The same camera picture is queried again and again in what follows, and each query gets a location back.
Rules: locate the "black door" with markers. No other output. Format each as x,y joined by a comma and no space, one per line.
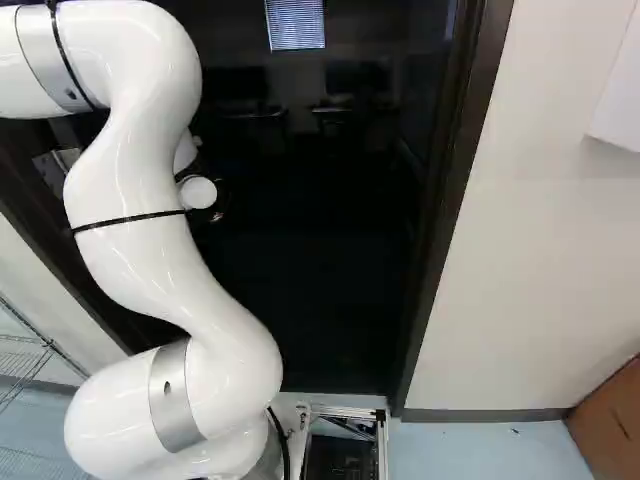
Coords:
320,225

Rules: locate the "brown cardboard box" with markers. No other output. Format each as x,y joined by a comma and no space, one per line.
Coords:
612,417

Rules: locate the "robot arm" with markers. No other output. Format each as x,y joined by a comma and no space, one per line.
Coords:
145,260

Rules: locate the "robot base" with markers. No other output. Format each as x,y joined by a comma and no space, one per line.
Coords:
345,440

